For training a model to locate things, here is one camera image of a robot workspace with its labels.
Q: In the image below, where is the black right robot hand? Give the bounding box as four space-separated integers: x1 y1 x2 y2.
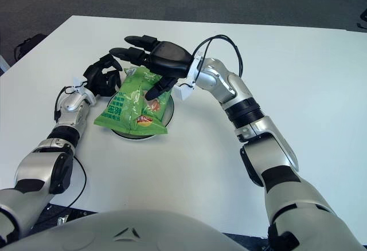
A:
108 35 193 101

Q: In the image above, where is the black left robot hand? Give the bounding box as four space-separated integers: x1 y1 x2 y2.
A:
83 53 123 97

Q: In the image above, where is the green snack chip bag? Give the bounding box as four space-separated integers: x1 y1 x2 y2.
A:
93 66 173 136

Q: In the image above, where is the white plate black rim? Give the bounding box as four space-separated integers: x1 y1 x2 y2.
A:
110 92 175 142

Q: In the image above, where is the black backpack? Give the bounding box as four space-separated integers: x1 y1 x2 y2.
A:
14 33 48 61

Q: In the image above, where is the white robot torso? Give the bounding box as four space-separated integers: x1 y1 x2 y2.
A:
0 209 243 251

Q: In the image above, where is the black chair base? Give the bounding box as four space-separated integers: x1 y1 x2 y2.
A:
356 3 367 30

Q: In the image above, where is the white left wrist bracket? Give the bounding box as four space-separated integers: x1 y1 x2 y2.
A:
72 76 97 104

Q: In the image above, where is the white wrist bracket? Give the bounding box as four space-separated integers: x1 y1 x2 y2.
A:
72 76 97 104
175 52 206 101

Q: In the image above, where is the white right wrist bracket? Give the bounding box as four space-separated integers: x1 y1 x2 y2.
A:
175 52 206 101

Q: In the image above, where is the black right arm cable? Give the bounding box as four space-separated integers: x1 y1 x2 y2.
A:
192 34 245 77

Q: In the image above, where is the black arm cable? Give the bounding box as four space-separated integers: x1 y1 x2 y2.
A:
192 34 245 77
49 159 88 207

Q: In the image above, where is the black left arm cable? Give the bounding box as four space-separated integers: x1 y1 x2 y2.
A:
49 159 88 207

